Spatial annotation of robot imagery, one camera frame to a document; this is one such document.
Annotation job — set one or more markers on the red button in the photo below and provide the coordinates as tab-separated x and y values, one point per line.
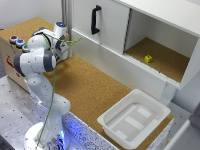
13	39

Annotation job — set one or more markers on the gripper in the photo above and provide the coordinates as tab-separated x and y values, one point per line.
61	51

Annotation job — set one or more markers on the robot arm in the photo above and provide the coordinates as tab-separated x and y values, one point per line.
36	61

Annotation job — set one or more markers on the white sliding door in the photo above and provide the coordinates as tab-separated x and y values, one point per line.
106	23

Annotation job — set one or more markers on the yellow block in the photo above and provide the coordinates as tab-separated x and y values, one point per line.
148	59

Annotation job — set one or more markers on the blue button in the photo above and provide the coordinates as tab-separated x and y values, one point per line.
20	42

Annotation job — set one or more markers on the white cabinet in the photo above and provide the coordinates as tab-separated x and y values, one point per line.
153	40

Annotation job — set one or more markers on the white plastic box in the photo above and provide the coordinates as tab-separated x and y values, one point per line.
135	118

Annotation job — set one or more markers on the green button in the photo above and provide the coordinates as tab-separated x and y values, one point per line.
25	47

